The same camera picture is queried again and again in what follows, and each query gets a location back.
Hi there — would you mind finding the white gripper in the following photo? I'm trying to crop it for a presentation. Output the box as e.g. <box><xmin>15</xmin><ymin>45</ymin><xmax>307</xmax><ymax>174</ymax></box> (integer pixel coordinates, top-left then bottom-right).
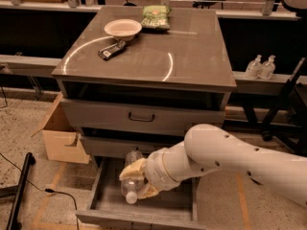
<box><xmin>119</xmin><ymin>149</ymin><xmax>180</xmax><ymax>199</ymax></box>

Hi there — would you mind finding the clear plastic water bottle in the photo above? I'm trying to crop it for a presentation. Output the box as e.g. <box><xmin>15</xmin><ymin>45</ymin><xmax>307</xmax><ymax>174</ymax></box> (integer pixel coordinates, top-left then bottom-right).
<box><xmin>119</xmin><ymin>150</ymin><xmax>144</xmax><ymax>204</ymax></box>

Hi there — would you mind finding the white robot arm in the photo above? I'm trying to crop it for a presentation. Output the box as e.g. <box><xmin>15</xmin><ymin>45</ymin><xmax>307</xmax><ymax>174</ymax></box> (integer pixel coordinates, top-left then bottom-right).
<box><xmin>119</xmin><ymin>124</ymin><xmax>307</xmax><ymax>206</ymax></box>

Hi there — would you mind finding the grey open bottom drawer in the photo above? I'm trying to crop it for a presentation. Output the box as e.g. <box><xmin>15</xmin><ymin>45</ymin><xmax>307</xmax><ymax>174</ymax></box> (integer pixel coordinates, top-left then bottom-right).
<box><xmin>77</xmin><ymin>158</ymin><xmax>205</xmax><ymax>230</ymax></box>

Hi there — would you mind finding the grey middle drawer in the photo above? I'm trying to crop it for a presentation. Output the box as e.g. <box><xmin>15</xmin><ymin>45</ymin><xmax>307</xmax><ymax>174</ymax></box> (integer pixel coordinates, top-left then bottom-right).
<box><xmin>80</xmin><ymin>136</ymin><xmax>183</xmax><ymax>158</ymax></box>

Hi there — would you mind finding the grey top drawer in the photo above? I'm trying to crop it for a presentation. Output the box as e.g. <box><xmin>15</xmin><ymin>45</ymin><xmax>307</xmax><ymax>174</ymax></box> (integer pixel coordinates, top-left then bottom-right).
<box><xmin>60</xmin><ymin>99</ymin><xmax>224</xmax><ymax>136</ymax></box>

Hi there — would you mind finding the grey drawer cabinet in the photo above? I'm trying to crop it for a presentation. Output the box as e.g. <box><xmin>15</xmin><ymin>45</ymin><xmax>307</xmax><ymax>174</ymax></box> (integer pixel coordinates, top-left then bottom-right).
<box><xmin>51</xmin><ymin>5</ymin><xmax>238</xmax><ymax>177</ymax></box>

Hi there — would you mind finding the left clear sanitizer bottle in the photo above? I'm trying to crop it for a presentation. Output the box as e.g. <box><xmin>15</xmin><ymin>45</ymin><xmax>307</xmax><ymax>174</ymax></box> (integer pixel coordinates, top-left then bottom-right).
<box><xmin>246</xmin><ymin>55</ymin><xmax>262</xmax><ymax>79</ymax></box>

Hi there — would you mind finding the clear sanitizer bottle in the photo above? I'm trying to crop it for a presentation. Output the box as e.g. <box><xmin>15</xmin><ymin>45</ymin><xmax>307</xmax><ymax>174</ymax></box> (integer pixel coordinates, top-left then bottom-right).
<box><xmin>246</xmin><ymin>55</ymin><xmax>262</xmax><ymax>79</ymax></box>
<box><xmin>258</xmin><ymin>55</ymin><xmax>275</xmax><ymax>80</ymax></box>

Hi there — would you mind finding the right clear sanitizer bottle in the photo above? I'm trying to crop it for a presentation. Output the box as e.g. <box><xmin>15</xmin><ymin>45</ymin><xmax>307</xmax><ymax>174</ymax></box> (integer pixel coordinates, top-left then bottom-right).
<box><xmin>258</xmin><ymin>55</ymin><xmax>275</xmax><ymax>80</ymax></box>

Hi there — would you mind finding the cardboard box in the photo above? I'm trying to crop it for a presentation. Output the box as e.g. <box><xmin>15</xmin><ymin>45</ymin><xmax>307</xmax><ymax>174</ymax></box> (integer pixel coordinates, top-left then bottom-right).
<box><xmin>32</xmin><ymin>93</ymin><xmax>90</xmax><ymax>164</ymax></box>

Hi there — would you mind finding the black snack bar wrapper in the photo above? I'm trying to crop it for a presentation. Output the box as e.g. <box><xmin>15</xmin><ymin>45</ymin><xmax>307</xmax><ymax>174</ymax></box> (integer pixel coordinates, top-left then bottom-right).
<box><xmin>98</xmin><ymin>40</ymin><xmax>127</xmax><ymax>60</ymax></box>

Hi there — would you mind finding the black stand leg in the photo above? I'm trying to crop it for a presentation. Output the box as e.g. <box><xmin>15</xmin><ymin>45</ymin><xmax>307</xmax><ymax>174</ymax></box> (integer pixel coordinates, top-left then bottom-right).
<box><xmin>6</xmin><ymin>152</ymin><xmax>35</xmax><ymax>230</ymax></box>

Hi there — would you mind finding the white paper bowl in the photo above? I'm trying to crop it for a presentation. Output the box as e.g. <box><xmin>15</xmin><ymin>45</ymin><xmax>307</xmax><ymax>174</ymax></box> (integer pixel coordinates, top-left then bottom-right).
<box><xmin>104</xmin><ymin>19</ymin><xmax>142</xmax><ymax>41</ymax></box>

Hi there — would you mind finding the black office chair base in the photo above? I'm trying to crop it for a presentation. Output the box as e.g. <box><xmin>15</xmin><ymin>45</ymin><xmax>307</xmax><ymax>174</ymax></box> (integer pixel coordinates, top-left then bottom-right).
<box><xmin>260</xmin><ymin>57</ymin><xmax>307</xmax><ymax>156</ymax></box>

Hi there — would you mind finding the green chip bag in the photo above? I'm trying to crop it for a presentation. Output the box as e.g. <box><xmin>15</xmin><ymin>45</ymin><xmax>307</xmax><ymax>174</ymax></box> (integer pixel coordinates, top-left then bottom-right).
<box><xmin>141</xmin><ymin>5</ymin><xmax>171</xmax><ymax>30</ymax></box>

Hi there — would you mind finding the black floor cable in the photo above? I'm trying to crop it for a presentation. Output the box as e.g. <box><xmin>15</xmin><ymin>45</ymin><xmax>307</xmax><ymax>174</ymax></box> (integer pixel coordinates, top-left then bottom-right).
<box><xmin>0</xmin><ymin>151</ymin><xmax>81</xmax><ymax>230</ymax></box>

